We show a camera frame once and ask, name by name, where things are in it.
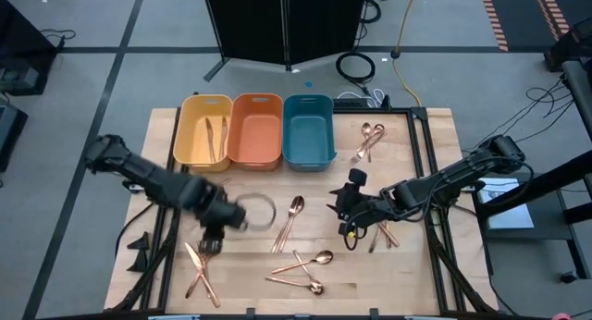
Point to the white paper sheet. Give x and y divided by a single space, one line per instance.
509 213

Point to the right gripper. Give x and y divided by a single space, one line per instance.
363 206

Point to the black metal stand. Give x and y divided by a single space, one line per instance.
555 181

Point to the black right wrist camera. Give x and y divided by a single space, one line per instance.
357 176

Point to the teal plastic bin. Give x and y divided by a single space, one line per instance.
307 135

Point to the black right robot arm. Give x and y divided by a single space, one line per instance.
453 176

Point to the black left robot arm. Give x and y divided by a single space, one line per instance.
152 176

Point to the black folding partition screen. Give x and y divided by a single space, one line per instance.
250 24

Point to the small black floor object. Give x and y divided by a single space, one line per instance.
569 277

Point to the black equipment box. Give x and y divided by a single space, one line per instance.
9 135

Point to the black power strip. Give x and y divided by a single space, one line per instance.
349 102

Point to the pink object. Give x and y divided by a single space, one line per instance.
562 316

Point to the copper fork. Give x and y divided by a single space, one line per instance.
393 237

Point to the black triangular bracket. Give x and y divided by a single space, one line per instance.
142 243
140 264

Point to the yellow plastic bin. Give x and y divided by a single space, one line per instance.
194 135

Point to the orange plastic bin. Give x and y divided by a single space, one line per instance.
254 135

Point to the black cabinet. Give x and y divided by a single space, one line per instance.
18 42

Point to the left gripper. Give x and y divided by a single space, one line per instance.
224 213

